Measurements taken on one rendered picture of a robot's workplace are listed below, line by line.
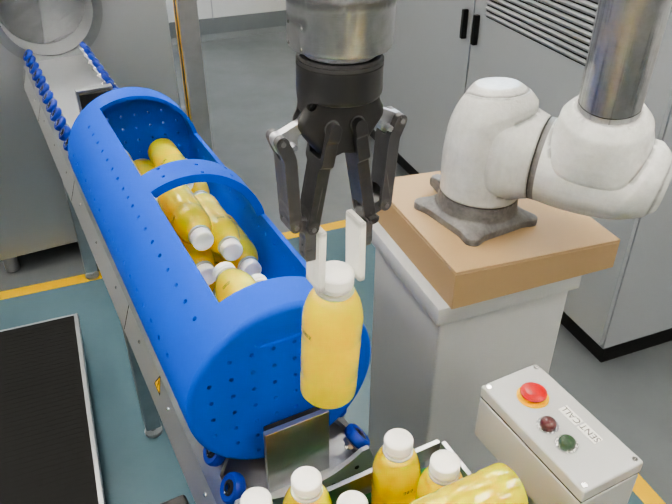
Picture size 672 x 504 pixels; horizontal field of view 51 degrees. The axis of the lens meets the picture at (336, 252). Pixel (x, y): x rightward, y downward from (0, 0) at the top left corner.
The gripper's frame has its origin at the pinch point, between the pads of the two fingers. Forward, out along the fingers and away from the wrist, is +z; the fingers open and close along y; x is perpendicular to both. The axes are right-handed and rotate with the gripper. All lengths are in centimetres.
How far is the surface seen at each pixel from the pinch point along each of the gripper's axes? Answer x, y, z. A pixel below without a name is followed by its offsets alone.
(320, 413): -11.8, -4.3, 35.7
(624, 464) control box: 17.2, -31.9, 30.6
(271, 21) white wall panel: -506, -206, 123
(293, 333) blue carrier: -15.5, -2.1, 22.9
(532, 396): 3.8, -28.5, 29.3
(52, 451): -111, 34, 126
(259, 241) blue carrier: -57, -14, 35
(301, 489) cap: 0.5, 4.4, 33.4
